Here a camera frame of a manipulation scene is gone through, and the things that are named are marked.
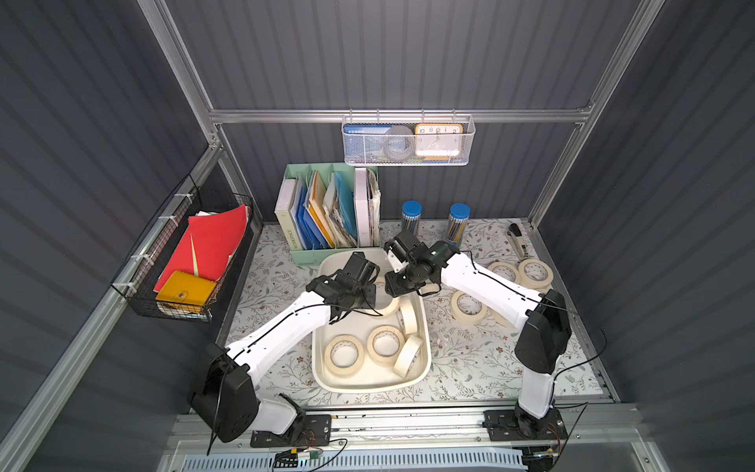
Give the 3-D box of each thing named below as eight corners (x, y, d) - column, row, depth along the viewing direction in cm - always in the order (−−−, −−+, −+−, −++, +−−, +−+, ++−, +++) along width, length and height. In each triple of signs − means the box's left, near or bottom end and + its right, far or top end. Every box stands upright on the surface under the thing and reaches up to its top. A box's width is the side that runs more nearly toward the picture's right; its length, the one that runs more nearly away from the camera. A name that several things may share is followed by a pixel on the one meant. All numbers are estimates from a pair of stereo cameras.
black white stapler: (518, 261, 111) (523, 254, 107) (505, 231, 121) (509, 223, 117) (526, 260, 111) (531, 253, 107) (512, 230, 121) (516, 223, 117)
